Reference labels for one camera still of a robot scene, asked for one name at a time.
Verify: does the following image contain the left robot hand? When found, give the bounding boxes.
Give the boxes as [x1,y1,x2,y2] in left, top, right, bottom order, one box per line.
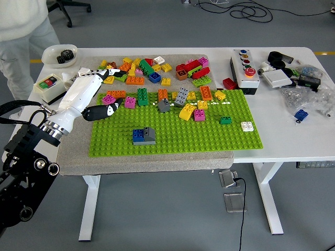
[48,68,128,133]

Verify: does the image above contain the pink two-by-two brick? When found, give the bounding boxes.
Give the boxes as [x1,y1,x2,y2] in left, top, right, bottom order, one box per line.
[124,96,137,109]

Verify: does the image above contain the dark green two-by-four brick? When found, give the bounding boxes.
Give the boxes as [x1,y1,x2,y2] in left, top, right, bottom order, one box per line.
[138,59,157,77]
[137,88,149,107]

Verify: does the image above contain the grey slope brick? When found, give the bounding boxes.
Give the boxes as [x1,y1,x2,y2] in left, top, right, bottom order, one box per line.
[157,98,171,113]
[143,127,157,142]

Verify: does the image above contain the green baseplate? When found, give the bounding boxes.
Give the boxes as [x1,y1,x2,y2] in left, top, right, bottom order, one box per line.
[88,88,263,157]

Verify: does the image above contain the white plastic tube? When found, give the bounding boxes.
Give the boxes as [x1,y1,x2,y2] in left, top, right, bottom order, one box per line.
[61,72,79,89]

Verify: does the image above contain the orange two-by-four brick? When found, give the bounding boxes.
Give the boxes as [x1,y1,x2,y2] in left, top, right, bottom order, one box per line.
[106,90,127,99]
[125,76,146,86]

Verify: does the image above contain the white plastic bowl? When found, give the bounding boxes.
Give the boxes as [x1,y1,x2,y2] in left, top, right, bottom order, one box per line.
[41,43,79,69]

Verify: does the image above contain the black office chair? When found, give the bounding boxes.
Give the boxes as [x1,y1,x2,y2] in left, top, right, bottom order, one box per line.
[47,0,92,28]

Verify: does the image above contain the person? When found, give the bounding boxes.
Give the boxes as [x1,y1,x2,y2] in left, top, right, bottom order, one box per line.
[0,0,61,120]

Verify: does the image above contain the grey-brown mat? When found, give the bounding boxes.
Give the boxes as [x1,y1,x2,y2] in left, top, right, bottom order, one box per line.
[56,54,235,176]

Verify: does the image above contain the yellow arch brick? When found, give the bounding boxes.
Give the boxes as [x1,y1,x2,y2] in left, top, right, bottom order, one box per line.
[178,103,197,121]

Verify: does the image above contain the white table leg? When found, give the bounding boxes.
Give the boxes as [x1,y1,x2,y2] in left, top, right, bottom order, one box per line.
[252,162,285,235]
[78,175,102,242]

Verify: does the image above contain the red two-by-four brick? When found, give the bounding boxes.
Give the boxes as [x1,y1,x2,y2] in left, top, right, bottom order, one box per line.
[191,67,211,79]
[183,59,203,73]

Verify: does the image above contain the lime green flat plate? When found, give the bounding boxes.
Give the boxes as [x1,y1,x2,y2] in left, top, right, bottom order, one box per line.
[187,65,204,76]

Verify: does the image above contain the lime green two-by-four brick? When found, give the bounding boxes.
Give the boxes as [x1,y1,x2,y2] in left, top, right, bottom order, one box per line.
[192,75,213,88]

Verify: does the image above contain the orange upturned long brick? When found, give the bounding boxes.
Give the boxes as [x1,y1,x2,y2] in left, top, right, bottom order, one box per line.
[199,85,213,101]

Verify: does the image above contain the metal floor socket box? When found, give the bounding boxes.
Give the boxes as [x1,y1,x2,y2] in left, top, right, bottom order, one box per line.
[223,192,247,214]
[219,169,239,189]

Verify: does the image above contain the push-button control box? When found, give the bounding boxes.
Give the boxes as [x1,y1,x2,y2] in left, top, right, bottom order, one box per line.
[229,48,261,95]

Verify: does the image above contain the white pipe connector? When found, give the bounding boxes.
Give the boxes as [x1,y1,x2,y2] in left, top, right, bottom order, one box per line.
[256,61,275,77]

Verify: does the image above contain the clear bag of screws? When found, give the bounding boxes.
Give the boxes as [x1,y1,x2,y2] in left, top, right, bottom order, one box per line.
[280,86,319,116]

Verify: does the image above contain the black power adapter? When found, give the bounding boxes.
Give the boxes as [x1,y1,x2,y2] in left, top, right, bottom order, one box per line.
[297,74,321,93]

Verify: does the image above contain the clear bag blue parts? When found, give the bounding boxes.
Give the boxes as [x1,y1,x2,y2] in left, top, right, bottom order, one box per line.
[294,64,324,79]

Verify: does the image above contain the table height control panel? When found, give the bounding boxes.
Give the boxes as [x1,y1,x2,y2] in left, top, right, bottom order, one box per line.
[296,161,335,169]

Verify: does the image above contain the clear bag metal parts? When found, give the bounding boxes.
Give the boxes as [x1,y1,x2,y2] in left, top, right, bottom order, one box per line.
[312,83,335,120]

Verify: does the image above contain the switch box green red buttons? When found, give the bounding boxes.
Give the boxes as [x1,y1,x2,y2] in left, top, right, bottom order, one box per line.
[33,73,68,106]

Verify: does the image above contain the black power cable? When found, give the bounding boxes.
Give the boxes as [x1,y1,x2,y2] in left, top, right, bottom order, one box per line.
[232,177,248,251]

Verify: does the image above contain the white flat switch plate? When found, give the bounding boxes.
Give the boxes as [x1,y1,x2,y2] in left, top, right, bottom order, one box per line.
[261,70,293,89]

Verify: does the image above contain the black floor cable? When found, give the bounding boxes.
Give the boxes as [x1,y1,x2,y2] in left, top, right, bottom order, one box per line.
[193,0,335,24]

